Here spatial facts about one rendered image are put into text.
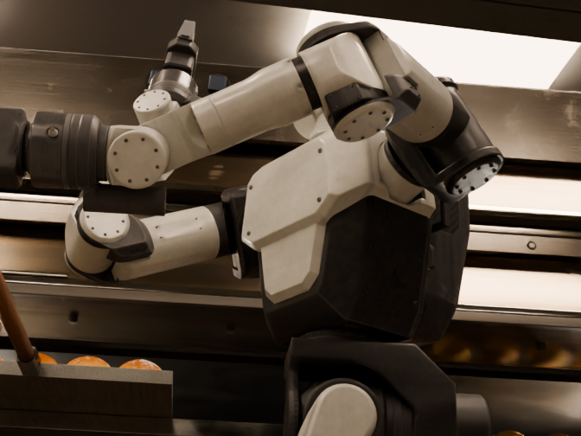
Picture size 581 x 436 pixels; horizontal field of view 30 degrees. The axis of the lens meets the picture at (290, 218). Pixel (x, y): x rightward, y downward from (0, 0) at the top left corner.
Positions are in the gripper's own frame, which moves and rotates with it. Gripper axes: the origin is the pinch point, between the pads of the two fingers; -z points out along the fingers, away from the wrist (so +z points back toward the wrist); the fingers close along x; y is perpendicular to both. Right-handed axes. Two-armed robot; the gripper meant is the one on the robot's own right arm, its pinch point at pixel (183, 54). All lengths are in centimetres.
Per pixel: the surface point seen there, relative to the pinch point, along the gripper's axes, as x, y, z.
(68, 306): -63, 16, 13
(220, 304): -55, -16, 10
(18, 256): -68, 32, -4
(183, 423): -78, -14, 26
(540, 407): -95, -104, -11
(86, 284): -57, 13, 10
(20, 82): -50, 43, -46
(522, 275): -57, -87, -19
